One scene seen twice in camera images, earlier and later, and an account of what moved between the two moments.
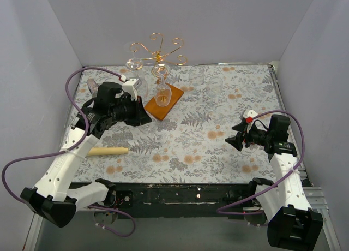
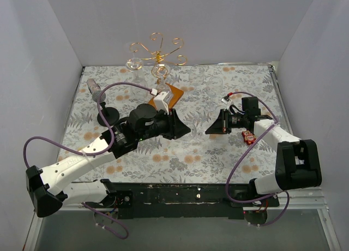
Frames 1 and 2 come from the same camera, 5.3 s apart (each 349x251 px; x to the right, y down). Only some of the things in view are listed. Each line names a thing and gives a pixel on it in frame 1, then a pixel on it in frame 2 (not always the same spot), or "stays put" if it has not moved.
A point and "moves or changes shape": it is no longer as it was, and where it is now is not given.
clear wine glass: (196, 74) stays put
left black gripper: (138, 111) -> (171, 126)
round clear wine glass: (133, 64) stays put
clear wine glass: (151, 131) moves or changes shape
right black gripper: (244, 136) -> (224, 121)
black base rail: (172, 199) stays put
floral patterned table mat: (193, 108) stays put
